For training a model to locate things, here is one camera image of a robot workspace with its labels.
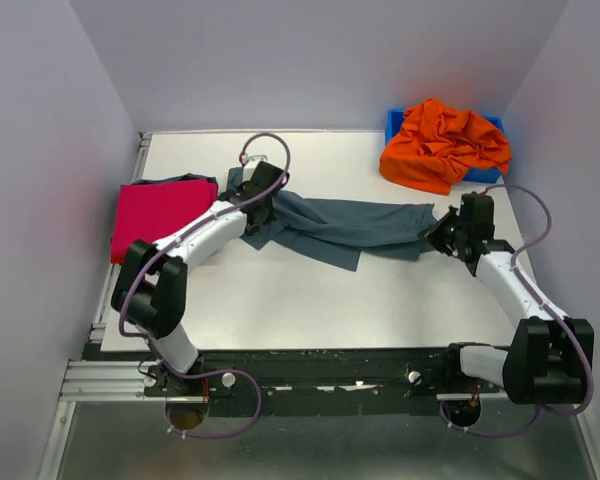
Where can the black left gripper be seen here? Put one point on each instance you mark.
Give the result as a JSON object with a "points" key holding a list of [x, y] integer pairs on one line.
{"points": [[271, 212]]}

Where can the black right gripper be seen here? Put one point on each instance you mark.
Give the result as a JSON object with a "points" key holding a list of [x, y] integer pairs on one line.
{"points": [[434, 234]]}

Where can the orange t shirt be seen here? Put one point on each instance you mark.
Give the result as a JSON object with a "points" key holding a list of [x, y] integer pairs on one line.
{"points": [[437, 145]]}

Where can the grey blue t shirt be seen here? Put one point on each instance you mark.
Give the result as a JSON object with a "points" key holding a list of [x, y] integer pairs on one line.
{"points": [[336, 232]]}

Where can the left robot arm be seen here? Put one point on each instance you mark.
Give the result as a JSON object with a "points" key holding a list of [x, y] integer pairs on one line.
{"points": [[150, 291]]}

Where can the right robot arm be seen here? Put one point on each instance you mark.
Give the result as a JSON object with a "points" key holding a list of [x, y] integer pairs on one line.
{"points": [[549, 360]]}

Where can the blue plastic bin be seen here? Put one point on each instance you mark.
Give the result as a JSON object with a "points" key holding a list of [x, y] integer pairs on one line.
{"points": [[394, 120]]}

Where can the folded pink t shirt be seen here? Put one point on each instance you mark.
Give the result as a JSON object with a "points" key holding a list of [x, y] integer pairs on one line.
{"points": [[151, 212]]}

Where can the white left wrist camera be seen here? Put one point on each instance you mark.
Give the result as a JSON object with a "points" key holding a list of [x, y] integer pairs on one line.
{"points": [[250, 165]]}

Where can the aluminium frame profile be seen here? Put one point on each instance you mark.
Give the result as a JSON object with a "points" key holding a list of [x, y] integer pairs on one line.
{"points": [[100, 381]]}

